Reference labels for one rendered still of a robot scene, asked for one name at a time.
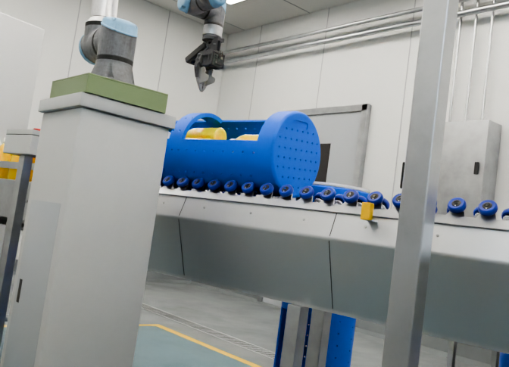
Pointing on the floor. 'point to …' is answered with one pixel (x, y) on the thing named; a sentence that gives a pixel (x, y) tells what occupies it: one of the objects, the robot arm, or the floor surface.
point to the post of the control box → (13, 234)
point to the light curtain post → (421, 178)
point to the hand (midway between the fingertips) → (200, 88)
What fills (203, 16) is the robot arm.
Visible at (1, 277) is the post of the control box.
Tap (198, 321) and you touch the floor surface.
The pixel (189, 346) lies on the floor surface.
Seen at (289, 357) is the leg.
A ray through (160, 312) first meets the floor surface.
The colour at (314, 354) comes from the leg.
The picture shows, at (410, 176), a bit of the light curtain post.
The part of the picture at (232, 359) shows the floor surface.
